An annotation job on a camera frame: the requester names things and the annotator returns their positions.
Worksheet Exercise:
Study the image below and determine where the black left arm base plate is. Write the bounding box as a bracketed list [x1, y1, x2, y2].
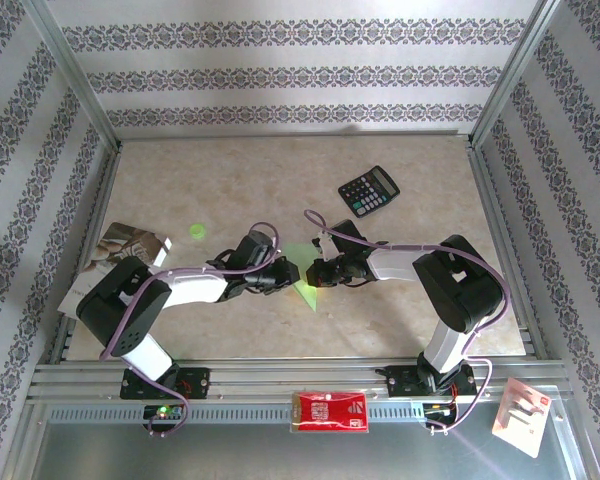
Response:
[119, 365, 213, 401]

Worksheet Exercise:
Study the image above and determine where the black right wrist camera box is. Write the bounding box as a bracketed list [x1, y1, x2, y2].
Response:
[322, 218, 369, 254]

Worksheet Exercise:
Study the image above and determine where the thin aluminium rail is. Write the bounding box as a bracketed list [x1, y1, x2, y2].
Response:
[119, 129, 474, 144]

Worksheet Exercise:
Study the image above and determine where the slotted grey cable duct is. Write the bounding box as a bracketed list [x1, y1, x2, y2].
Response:
[43, 401, 562, 424]

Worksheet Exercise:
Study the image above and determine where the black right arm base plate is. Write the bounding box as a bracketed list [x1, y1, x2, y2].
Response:
[385, 363, 478, 399]

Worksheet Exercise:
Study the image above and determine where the red card package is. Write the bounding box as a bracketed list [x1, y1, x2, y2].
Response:
[290, 390, 371, 434]

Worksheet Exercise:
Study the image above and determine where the small circuit board green light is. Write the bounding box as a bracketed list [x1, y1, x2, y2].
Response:
[143, 403, 187, 422]

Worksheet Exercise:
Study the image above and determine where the black desk calculator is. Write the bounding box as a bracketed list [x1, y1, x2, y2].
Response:
[337, 165, 402, 219]

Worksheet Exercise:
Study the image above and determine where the light green paper sheet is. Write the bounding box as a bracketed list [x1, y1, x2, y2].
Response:
[279, 242, 322, 314]

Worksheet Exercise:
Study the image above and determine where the wide aluminium base rail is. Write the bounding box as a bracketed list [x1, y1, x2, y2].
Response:
[28, 357, 572, 402]

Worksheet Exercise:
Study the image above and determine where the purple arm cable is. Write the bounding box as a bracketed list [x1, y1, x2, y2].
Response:
[98, 221, 283, 439]
[303, 208, 512, 437]

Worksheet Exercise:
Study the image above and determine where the white picture book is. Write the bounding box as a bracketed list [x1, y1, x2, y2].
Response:
[57, 221, 174, 322]

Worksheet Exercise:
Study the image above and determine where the aluminium side rail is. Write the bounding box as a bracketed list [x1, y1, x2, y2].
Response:
[48, 143, 124, 365]
[466, 141, 552, 360]

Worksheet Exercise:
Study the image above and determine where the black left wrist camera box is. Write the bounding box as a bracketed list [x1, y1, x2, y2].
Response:
[233, 233, 282, 269]

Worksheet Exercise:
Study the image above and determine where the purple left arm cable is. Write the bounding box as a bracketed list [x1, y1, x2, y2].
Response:
[98, 221, 283, 439]

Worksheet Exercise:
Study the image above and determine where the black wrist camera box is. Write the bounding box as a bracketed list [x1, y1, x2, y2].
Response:
[233, 233, 282, 269]
[322, 218, 369, 254]

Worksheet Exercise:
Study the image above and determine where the aluminium frame post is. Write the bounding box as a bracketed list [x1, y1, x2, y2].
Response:
[22, 0, 125, 151]
[466, 0, 564, 147]

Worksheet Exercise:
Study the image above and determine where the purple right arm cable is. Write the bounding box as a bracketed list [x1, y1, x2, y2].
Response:
[303, 208, 512, 437]

